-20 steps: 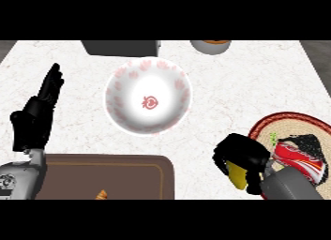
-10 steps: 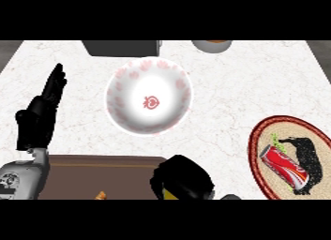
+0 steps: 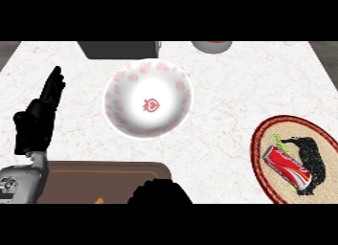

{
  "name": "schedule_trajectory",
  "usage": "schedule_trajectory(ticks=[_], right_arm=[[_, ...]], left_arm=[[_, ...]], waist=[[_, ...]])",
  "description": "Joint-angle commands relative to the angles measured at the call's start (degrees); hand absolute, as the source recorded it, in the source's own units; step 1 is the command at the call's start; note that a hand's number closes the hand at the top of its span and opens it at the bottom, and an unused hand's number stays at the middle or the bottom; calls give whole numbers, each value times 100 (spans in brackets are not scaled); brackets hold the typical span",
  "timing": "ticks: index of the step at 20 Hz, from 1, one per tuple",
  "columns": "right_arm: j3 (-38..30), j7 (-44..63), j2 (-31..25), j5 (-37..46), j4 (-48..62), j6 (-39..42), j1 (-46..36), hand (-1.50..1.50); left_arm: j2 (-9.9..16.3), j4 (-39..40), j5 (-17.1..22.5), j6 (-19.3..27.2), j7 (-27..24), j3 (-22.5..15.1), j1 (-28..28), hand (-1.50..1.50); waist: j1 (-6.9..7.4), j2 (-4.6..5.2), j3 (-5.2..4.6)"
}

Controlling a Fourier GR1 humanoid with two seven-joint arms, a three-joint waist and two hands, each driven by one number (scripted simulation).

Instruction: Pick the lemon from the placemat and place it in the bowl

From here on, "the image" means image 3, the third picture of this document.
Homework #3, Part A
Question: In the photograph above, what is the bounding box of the round woven placemat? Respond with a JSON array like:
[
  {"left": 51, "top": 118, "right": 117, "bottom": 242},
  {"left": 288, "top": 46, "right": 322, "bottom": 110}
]
[{"left": 250, "top": 115, "right": 338, "bottom": 205}]

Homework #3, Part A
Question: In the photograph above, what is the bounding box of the red soda can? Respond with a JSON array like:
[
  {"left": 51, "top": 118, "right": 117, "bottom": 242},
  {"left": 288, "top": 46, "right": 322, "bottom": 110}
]
[{"left": 260, "top": 145, "right": 316, "bottom": 190}]

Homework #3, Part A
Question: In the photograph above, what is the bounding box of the white bowl with red print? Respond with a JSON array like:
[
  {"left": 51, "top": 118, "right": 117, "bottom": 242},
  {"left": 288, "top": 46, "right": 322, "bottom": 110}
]
[{"left": 104, "top": 58, "right": 195, "bottom": 141}]

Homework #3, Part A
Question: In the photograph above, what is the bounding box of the dark grey box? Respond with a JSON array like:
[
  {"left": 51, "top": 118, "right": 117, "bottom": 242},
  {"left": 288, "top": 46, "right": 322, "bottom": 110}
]
[{"left": 77, "top": 41, "right": 163, "bottom": 60}]

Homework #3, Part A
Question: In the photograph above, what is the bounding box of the grey round pot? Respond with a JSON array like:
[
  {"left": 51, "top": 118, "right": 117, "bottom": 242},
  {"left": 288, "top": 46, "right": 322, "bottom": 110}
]
[{"left": 190, "top": 41, "right": 234, "bottom": 55}]

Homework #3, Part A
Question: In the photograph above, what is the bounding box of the brown tray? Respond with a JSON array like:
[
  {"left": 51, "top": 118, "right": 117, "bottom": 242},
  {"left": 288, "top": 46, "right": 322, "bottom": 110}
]
[{"left": 36, "top": 160, "right": 173, "bottom": 205}]

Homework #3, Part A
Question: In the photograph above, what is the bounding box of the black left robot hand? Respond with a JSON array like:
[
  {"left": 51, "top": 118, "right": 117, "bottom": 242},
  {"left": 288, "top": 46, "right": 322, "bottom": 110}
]
[{"left": 12, "top": 65, "right": 67, "bottom": 156}]

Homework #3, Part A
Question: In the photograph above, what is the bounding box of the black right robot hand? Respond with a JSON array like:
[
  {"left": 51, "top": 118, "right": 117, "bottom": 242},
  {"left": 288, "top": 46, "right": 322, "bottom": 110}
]
[{"left": 126, "top": 178, "right": 194, "bottom": 205}]

